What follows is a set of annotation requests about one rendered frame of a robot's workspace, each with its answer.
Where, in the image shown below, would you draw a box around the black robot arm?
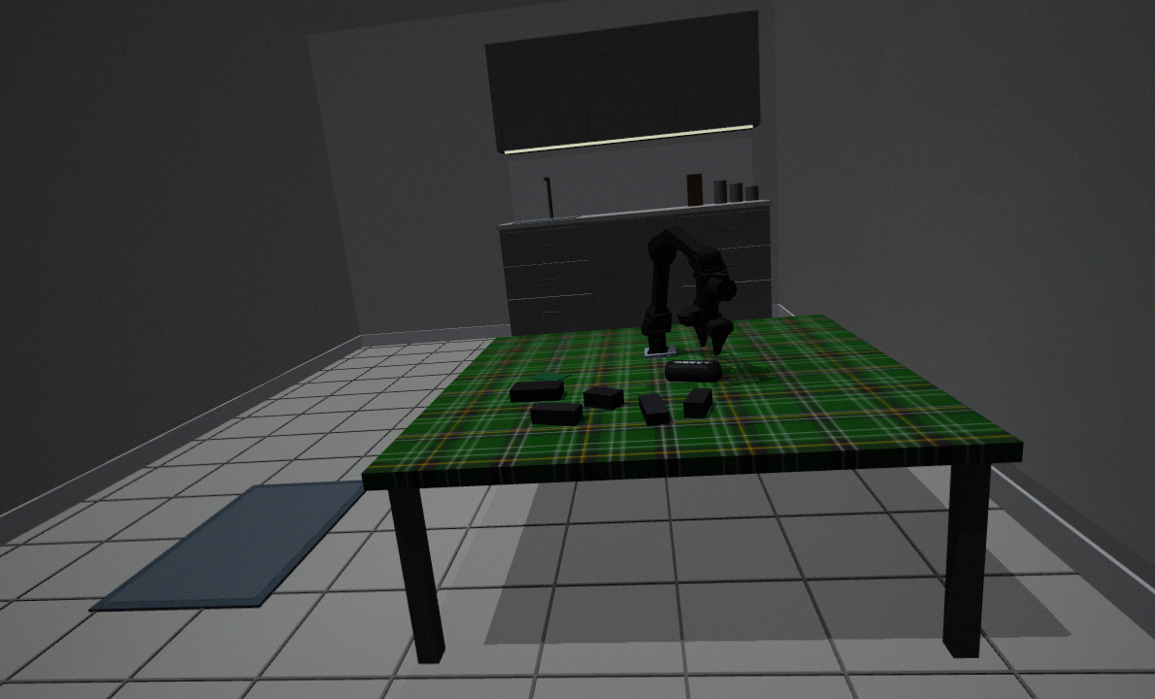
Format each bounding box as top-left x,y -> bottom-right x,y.
641,226 -> 737,354

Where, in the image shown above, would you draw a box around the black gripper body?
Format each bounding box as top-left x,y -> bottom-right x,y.
694,296 -> 733,334

